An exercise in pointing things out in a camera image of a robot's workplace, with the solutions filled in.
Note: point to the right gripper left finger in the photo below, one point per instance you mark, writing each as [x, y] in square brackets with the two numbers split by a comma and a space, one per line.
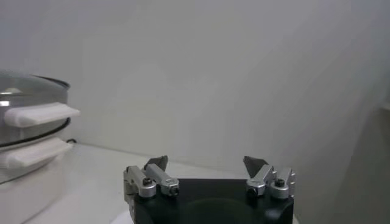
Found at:
[161, 179]

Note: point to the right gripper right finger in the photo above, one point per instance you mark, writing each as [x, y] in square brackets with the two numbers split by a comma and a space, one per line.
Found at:
[262, 179]

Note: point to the round glass pot lid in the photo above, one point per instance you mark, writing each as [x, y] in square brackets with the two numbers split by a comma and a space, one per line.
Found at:
[30, 85]

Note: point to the stainless steel steamer basket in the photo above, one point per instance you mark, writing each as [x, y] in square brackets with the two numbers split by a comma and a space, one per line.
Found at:
[36, 114]

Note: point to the white electric cooker pot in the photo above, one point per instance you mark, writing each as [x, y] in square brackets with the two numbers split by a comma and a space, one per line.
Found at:
[30, 194]

